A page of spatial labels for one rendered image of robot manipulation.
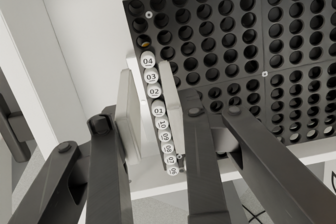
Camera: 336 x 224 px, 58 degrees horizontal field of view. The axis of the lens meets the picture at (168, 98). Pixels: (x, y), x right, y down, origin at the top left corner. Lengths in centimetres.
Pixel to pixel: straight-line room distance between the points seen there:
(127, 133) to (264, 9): 17
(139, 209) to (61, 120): 141
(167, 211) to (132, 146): 155
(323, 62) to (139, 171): 23
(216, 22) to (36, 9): 16
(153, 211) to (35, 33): 148
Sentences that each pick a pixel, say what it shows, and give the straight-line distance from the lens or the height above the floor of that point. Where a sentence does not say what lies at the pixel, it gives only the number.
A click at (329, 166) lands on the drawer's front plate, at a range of 49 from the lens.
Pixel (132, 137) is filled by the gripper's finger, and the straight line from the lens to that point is 16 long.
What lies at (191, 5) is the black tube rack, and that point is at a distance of 26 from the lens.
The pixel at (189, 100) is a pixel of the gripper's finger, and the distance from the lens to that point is 17.
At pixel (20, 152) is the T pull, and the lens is 32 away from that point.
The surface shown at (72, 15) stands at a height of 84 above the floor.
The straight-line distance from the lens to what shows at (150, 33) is 26.
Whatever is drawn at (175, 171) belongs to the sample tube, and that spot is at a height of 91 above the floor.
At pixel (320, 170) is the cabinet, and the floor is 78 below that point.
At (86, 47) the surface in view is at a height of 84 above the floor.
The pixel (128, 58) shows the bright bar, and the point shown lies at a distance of 32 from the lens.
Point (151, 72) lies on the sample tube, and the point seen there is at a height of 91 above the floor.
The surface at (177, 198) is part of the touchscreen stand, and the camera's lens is 159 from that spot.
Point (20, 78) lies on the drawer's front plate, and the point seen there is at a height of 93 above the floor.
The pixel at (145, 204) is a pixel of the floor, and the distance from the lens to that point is 166.
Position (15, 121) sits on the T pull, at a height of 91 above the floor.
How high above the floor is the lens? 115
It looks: 63 degrees down
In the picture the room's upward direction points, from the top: 170 degrees clockwise
